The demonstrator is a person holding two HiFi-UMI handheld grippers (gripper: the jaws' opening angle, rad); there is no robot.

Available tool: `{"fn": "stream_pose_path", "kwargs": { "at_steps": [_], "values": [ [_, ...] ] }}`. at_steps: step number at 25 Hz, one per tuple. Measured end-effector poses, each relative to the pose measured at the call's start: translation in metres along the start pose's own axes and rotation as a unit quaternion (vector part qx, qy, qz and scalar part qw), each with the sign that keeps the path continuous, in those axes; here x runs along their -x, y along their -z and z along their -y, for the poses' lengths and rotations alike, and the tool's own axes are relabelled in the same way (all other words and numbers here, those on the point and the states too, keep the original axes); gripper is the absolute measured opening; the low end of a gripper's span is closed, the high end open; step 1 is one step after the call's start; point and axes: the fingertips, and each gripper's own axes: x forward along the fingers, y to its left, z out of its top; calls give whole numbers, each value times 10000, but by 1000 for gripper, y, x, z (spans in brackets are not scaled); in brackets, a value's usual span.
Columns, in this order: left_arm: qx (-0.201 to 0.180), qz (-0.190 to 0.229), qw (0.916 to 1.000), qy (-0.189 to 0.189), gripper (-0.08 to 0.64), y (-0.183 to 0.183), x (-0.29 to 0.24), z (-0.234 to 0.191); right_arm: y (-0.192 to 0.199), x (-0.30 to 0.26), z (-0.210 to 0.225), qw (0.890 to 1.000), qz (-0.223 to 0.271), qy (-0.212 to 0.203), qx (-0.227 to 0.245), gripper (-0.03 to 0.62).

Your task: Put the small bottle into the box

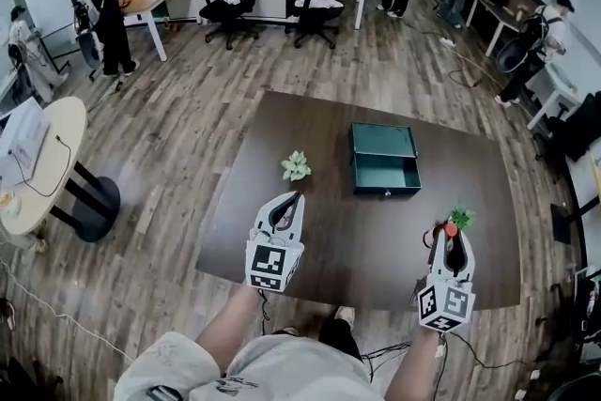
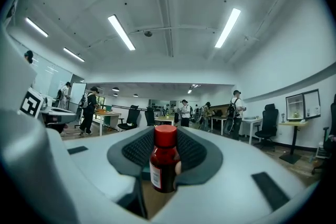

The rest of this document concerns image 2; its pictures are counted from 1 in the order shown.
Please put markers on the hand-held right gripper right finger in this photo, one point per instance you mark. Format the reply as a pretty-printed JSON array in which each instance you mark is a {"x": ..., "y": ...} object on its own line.
[{"x": 236, "y": 178}]

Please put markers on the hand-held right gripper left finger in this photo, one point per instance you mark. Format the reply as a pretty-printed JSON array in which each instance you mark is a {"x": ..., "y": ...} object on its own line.
[{"x": 105, "y": 165}]

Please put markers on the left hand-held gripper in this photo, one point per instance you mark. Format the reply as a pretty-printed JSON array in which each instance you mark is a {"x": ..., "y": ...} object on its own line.
[{"x": 31, "y": 103}]

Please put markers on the small red-capped bottle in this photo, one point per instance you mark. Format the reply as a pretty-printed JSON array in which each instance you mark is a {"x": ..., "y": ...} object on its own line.
[{"x": 164, "y": 160}]

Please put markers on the white board on stand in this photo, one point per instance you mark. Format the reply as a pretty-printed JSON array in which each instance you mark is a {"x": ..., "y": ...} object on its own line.
[{"x": 78, "y": 93}]

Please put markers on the light wooden desk white legs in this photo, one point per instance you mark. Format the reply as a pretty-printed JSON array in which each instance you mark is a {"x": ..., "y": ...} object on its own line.
[
  {"x": 109, "y": 115},
  {"x": 164, "y": 119}
]

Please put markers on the black office chair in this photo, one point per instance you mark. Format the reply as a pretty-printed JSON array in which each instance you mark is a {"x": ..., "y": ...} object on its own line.
[
  {"x": 150, "y": 116},
  {"x": 329, "y": 144},
  {"x": 132, "y": 115},
  {"x": 269, "y": 120}
]

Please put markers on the black metal railing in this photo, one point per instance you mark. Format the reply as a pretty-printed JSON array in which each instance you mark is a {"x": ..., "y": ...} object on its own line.
[{"x": 123, "y": 106}]

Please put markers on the ceiling tube light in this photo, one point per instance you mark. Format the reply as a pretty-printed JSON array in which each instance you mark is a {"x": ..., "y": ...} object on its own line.
[
  {"x": 121, "y": 32},
  {"x": 73, "y": 54},
  {"x": 228, "y": 27},
  {"x": 36, "y": 27}
]

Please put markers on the yellow top stand table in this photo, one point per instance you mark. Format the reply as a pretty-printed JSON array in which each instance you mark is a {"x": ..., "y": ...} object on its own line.
[{"x": 294, "y": 123}]

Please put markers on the small glass door fridge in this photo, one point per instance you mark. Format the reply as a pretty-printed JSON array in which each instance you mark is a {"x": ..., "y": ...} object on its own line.
[{"x": 302, "y": 105}]

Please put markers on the round ceiling smoke detector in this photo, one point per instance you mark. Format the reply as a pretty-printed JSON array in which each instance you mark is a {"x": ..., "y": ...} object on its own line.
[{"x": 148, "y": 33}]

